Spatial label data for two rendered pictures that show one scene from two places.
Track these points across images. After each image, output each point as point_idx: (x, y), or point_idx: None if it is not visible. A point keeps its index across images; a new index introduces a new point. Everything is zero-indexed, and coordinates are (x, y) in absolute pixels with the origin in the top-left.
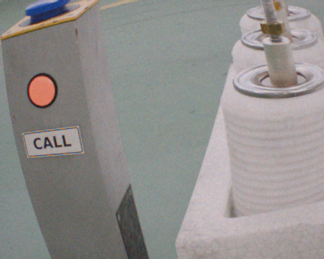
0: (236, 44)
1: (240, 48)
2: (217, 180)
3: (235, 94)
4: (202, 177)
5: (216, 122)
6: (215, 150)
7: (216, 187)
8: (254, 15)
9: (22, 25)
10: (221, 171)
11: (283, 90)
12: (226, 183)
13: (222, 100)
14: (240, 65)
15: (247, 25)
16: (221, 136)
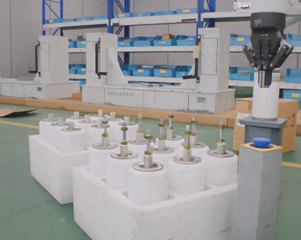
0: (198, 164)
1: (202, 163)
2: (231, 185)
3: (235, 156)
4: (232, 187)
5: (200, 196)
6: (217, 190)
7: (234, 184)
8: (160, 167)
9: (272, 146)
10: (226, 186)
11: (229, 151)
12: (231, 184)
13: (235, 159)
14: (204, 167)
15: (166, 171)
16: (208, 192)
